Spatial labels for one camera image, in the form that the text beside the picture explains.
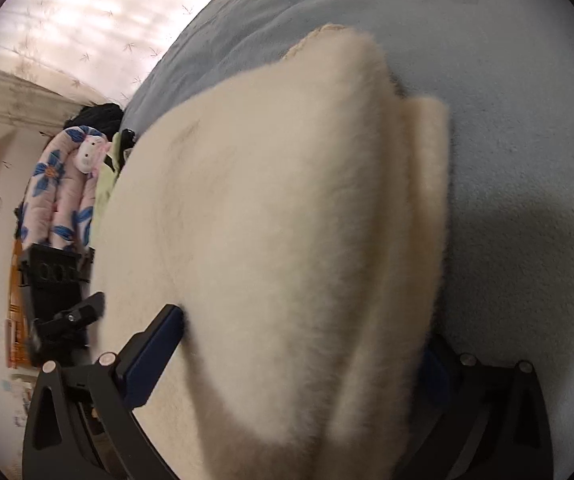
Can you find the green and black garment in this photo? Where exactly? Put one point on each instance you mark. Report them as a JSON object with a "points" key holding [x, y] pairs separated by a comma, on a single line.
{"points": [[104, 185]]}

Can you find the floral quilt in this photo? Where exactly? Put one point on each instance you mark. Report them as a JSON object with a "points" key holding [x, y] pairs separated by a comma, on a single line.
{"points": [[52, 175]]}

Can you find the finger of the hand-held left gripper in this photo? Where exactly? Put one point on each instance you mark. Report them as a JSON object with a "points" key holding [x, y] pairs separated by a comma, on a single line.
{"points": [[82, 310]]}

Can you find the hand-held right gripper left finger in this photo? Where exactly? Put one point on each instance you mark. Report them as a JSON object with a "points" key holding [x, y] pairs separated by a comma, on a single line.
{"points": [[154, 355]]}

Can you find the pink plush toy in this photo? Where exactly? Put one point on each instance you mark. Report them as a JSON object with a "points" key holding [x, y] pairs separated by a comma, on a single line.
{"points": [[89, 152]]}

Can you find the blue fleece blanket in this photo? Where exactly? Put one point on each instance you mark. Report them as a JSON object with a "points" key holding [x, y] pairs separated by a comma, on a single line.
{"points": [[517, 135]]}

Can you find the orange wooden headboard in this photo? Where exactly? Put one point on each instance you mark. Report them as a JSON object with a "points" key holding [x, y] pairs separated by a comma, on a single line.
{"points": [[17, 310]]}

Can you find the white leaf print curtain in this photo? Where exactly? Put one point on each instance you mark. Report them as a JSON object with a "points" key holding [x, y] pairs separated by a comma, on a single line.
{"points": [[92, 25]]}

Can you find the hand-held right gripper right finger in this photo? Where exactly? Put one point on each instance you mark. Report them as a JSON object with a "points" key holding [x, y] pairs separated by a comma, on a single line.
{"points": [[434, 375]]}

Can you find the white fuzzy cardigan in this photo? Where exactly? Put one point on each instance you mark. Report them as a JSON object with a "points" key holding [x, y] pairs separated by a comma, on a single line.
{"points": [[267, 235]]}

